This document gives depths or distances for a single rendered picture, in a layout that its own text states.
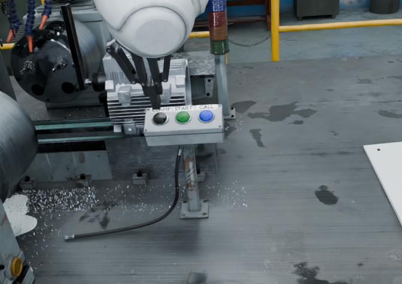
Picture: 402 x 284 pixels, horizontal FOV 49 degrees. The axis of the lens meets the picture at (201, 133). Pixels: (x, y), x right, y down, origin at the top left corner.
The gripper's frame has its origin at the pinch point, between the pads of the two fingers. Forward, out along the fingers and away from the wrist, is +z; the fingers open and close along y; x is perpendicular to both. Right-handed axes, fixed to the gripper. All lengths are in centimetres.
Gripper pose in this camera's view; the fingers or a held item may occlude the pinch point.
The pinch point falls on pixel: (154, 92)
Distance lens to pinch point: 90.4
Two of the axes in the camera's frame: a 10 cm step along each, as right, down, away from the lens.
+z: 1.0, 6.2, 7.8
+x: -0.1, 7.8, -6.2
